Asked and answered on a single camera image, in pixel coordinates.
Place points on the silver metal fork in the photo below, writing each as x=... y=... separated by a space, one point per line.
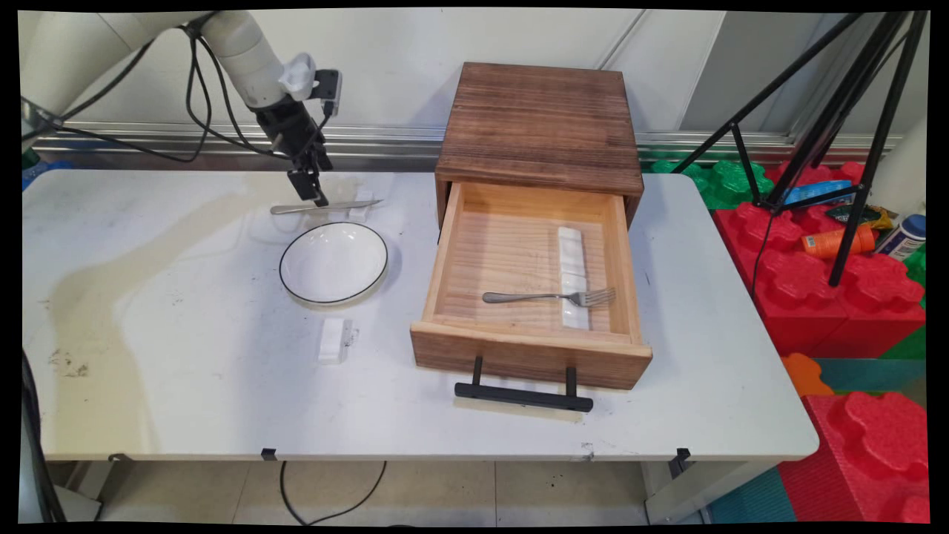
x=519 y=297

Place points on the dark wooden cabinet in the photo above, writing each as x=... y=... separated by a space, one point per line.
x=534 y=119

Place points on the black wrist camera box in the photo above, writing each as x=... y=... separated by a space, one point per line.
x=327 y=87

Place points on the orange bottle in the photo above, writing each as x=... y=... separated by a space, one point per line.
x=834 y=241

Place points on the orange foam piece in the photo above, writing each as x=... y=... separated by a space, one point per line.
x=804 y=374

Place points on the white black-rimmed plate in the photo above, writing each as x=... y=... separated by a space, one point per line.
x=334 y=263

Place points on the black tripod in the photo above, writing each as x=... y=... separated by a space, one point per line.
x=852 y=222

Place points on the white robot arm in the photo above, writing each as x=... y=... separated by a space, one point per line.
x=245 y=52

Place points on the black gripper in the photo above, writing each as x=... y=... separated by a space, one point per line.
x=285 y=126

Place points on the dark yellow snack bag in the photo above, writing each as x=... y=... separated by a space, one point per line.
x=875 y=216

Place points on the white bottle blue cap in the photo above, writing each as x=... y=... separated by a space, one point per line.
x=901 y=237

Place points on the blue package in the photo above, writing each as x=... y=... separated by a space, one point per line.
x=815 y=191

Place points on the aluminium wall rail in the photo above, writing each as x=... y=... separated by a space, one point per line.
x=385 y=137

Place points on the silver serrated table knife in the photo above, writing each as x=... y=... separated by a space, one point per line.
x=348 y=205

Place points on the light wooden drawer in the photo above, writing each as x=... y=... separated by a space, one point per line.
x=519 y=356

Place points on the green foam block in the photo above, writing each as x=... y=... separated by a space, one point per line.
x=723 y=182

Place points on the white ceramic cutlery rest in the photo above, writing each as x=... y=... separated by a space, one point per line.
x=570 y=248
x=575 y=319
x=363 y=195
x=332 y=341

